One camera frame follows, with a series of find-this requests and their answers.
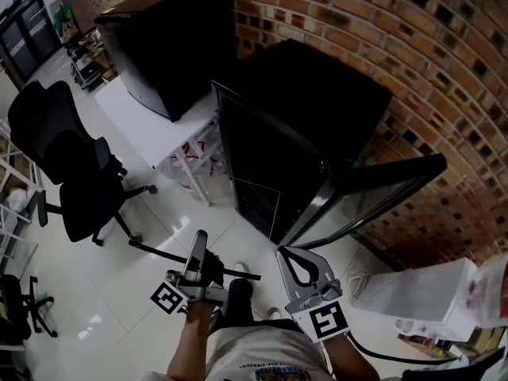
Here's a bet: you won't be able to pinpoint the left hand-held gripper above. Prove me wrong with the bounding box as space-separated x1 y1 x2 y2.
149 229 232 317

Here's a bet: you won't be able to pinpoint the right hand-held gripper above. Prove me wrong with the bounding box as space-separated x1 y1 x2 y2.
275 245 351 345

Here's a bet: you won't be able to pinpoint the person's left forearm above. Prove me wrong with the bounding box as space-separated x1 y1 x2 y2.
166 302 223 381

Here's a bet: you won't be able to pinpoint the person's right forearm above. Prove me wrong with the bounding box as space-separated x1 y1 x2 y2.
323 331 380 381

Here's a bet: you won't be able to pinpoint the black-framed glass fridge door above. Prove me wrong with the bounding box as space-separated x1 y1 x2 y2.
277 152 448 249

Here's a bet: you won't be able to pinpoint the black glass-door fridge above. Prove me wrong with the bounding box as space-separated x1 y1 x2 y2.
212 40 394 249

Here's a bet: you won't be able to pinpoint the person's black trousers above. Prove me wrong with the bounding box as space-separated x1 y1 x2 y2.
214 278 306 333

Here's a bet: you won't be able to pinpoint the person's beige printed t-shirt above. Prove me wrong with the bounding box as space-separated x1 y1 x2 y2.
144 319 338 381

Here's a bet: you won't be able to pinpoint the clear water jug red label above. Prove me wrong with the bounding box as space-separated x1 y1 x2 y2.
206 123 235 206
156 140 207 192

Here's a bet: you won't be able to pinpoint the white water dispenser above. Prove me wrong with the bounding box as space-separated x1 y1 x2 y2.
348 257 483 343

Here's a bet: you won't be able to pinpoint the large black office chair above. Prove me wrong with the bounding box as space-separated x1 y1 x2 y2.
7 79 158 248

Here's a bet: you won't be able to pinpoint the brown patterned cardboard box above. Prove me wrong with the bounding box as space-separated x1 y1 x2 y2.
396 325 449 352

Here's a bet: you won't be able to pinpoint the white table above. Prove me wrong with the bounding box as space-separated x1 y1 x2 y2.
94 75 223 208

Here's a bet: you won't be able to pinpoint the white plastic bag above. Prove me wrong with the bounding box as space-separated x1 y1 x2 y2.
7 187 29 213

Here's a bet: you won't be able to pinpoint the clear dispenser water bottle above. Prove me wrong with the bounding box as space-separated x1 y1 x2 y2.
456 252 508 329

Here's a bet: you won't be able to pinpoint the small black office chair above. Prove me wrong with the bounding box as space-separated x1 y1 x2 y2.
0 274 59 341

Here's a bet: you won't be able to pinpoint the white shelving rack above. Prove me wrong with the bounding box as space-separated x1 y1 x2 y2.
0 119 44 261

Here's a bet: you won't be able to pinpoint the large black box appliance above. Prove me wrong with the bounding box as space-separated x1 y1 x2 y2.
94 0 239 123

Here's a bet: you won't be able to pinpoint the white-edged dark seat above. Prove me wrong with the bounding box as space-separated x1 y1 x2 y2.
468 345 508 381

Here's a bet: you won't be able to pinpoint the wooden side table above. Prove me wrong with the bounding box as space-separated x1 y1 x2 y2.
65 28 116 90

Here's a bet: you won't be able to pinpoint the green bag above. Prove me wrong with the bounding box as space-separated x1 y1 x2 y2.
53 6 79 35

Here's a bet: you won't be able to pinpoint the black double glass door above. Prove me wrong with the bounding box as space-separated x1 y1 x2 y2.
0 0 64 85

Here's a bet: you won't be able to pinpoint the white power cable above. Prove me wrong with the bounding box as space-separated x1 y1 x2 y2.
348 271 372 304

